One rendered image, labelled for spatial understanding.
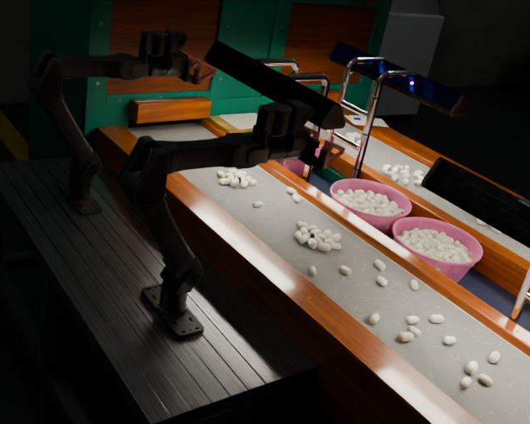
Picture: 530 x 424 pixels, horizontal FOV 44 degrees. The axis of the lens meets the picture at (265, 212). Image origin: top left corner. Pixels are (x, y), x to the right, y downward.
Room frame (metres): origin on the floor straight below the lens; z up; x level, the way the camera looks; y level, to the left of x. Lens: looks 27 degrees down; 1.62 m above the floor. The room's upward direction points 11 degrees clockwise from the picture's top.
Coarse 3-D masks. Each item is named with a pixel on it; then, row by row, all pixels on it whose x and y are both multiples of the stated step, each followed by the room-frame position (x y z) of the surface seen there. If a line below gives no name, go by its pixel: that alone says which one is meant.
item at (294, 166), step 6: (318, 150) 2.31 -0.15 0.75; (318, 156) 2.21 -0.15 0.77; (282, 162) 2.15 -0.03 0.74; (288, 162) 2.15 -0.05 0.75; (294, 162) 2.15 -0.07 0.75; (300, 162) 2.16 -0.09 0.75; (288, 168) 2.16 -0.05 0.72; (294, 168) 2.16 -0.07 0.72; (300, 168) 2.17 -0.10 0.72; (300, 174) 2.19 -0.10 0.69
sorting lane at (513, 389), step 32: (192, 128) 2.32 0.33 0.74; (224, 192) 1.83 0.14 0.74; (256, 192) 1.87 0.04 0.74; (256, 224) 1.66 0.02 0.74; (288, 224) 1.70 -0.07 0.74; (320, 224) 1.74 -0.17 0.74; (288, 256) 1.52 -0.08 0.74; (320, 256) 1.55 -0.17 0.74; (352, 256) 1.58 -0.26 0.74; (384, 256) 1.62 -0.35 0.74; (320, 288) 1.39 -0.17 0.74; (352, 288) 1.42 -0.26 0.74; (384, 288) 1.45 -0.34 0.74; (384, 320) 1.31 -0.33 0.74; (448, 320) 1.36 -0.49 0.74; (416, 352) 1.20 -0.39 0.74; (448, 352) 1.23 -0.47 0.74; (480, 352) 1.25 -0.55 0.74; (512, 352) 1.27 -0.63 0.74; (448, 384) 1.11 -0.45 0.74; (480, 384) 1.13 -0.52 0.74; (512, 384) 1.16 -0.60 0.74; (480, 416) 1.03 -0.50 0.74; (512, 416) 1.05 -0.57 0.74
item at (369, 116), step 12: (360, 60) 2.29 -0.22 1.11; (372, 60) 2.33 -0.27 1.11; (384, 60) 2.37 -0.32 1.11; (348, 72) 2.26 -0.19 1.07; (384, 72) 2.17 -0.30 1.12; (396, 72) 2.20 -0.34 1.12; (408, 72) 2.23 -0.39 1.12; (372, 96) 2.16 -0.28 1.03; (348, 108) 2.23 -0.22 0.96; (372, 108) 2.15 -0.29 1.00; (372, 120) 2.15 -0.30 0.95; (336, 132) 2.26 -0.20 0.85; (348, 144) 2.20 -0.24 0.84; (360, 144) 2.16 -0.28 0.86; (360, 156) 2.15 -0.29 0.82; (360, 168) 2.15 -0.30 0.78; (336, 180) 2.20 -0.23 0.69
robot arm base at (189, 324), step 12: (144, 288) 1.33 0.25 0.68; (156, 288) 1.34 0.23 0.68; (168, 288) 1.25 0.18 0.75; (156, 300) 1.29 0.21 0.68; (168, 300) 1.24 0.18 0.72; (180, 300) 1.25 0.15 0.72; (156, 312) 1.26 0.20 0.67; (168, 312) 1.24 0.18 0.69; (180, 312) 1.25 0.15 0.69; (168, 324) 1.21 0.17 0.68; (180, 324) 1.22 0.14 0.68; (192, 324) 1.23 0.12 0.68; (180, 336) 1.18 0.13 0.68; (192, 336) 1.20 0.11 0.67
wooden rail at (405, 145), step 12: (348, 120) 2.73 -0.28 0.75; (372, 132) 2.62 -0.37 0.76; (384, 132) 2.63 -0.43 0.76; (396, 132) 2.66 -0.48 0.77; (396, 144) 2.52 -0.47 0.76; (408, 144) 2.54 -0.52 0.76; (420, 144) 2.57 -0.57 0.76; (420, 156) 2.43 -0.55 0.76; (432, 156) 2.45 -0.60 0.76; (444, 156) 2.47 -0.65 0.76; (468, 168) 2.39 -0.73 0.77
